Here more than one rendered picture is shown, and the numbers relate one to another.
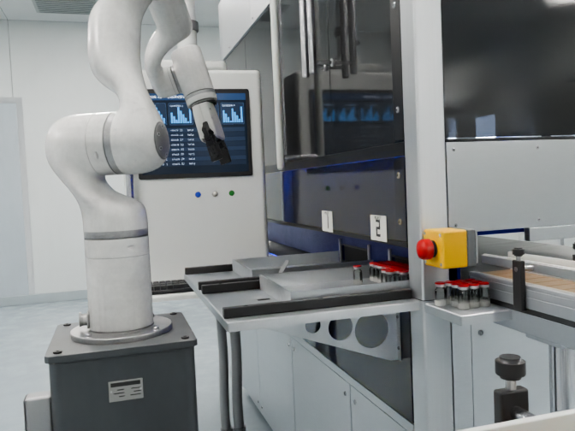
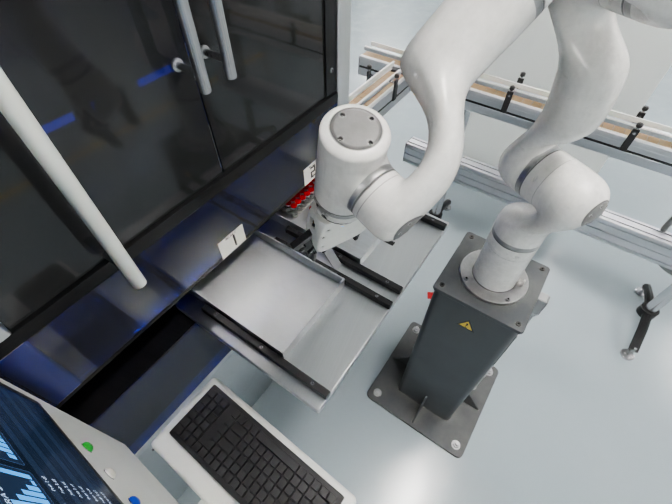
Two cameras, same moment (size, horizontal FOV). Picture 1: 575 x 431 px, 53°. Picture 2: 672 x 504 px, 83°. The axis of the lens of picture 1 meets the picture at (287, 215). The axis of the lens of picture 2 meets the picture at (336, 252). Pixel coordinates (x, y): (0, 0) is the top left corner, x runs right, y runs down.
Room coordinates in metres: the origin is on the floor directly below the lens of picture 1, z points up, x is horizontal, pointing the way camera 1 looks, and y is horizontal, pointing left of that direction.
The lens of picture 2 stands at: (1.87, 0.54, 1.76)
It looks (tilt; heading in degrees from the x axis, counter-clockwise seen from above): 51 degrees down; 231
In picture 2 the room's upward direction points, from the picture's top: straight up
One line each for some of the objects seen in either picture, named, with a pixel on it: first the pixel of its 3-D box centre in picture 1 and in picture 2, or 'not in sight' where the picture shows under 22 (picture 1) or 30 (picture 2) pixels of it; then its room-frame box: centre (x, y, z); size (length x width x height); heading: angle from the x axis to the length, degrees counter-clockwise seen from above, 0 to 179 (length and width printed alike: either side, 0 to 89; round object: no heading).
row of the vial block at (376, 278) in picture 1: (388, 275); (309, 196); (1.36, -0.23, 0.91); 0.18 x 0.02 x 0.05; 17
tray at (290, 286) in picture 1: (345, 283); (337, 211); (1.33, -0.13, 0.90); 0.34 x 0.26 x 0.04; 107
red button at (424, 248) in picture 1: (427, 249); not in sight; (1.11, -0.27, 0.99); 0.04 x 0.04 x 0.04; 17
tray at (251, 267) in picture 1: (299, 265); (265, 285); (1.66, -0.03, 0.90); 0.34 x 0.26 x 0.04; 107
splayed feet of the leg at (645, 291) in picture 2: not in sight; (642, 315); (0.07, 0.76, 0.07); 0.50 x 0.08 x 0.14; 17
